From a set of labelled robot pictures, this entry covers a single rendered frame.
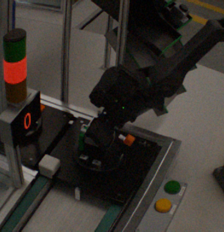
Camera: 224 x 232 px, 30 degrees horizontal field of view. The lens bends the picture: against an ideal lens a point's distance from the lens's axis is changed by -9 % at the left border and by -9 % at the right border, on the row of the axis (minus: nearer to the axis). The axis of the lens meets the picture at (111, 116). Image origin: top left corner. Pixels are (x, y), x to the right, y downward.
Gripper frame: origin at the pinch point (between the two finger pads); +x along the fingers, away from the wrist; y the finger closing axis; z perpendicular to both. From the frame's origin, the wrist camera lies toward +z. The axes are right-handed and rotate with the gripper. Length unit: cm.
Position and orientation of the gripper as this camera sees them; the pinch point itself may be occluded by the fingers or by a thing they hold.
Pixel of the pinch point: (98, 124)
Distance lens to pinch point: 112.6
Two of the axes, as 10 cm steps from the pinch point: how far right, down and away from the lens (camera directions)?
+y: -3.9, 5.8, -7.2
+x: -6.5, 3.7, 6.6
